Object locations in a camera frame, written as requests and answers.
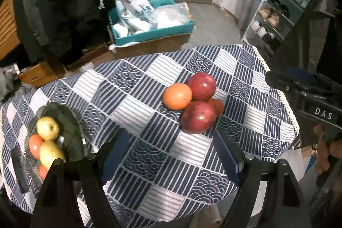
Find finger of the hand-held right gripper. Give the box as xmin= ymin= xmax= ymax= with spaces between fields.
xmin=265 ymin=70 xmax=336 ymax=95
xmin=288 ymin=67 xmax=321 ymax=83

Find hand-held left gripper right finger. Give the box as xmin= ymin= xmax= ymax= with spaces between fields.
xmin=213 ymin=130 xmax=312 ymax=228

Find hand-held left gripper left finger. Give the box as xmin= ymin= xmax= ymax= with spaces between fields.
xmin=30 ymin=127 xmax=130 ymax=228

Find dark red apple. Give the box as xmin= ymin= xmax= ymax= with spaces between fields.
xmin=181 ymin=100 xmax=217 ymax=134

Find small tangerine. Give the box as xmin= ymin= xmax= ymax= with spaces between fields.
xmin=37 ymin=165 xmax=50 ymax=180
xmin=207 ymin=98 xmax=225 ymax=118

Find dark glass bowl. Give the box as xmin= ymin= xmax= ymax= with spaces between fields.
xmin=25 ymin=102 xmax=86 ymax=180

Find yellow-green apple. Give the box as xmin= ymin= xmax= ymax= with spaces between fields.
xmin=40 ymin=140 xmax=66 ymax=171

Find large pale orange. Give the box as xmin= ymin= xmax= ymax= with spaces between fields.
xmin=163 ymin=83 xmax=193 ymax=111

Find deep-coloured orange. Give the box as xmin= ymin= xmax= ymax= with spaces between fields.
xmin=29 ymin=134 xmax=44 ymax=159

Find person's right hand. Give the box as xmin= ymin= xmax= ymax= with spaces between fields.
xmin=313 ymin=123 xmax=342 ymax=175

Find blue white patterned tablecloth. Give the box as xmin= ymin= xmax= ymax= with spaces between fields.
xmin=0 ymin=44 xmax=300 ymax=228

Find shoe rack with shoes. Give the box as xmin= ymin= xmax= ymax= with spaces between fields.
xmin=250 ymin=0 xmax=317 ymax=51

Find grey shoe rack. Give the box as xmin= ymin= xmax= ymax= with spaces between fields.
xmin=242 ymin=0 xmax=320 ymax=57

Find flat labelled cardboard box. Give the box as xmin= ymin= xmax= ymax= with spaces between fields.
xmin=64 ymin=44 xmax=118 ymax=71

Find wooden drawer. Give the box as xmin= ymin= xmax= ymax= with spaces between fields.
xmin=19 ymin=61 xmax=59 ymax=88

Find brown cardboard box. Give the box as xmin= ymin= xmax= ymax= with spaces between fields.
xmin=107 ymin=25 xmax=193 ymax=53

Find teal plastic crate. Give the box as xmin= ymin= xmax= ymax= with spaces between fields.
xmin=108 ymin=0 xmax=196 ymax=47

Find pile of grey clothes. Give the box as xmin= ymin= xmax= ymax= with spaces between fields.
xmin=0 ymin=65 xmax=35 ymax=103

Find white bags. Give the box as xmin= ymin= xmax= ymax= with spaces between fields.
xmin=112 ymin=22 xmax=150 ymax=37

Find clear plastic bags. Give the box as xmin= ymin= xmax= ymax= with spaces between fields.
xmin=151 ymin=2 xmax=191 ymax=29

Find black hooded jacket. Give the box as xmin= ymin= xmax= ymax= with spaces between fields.
xmin=13 ymin=0 xmax=118 ymax=63

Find wooden louvered wardrobe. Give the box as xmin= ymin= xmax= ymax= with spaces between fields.
xmin=0 ymin=0 xmax=22 ymax=60

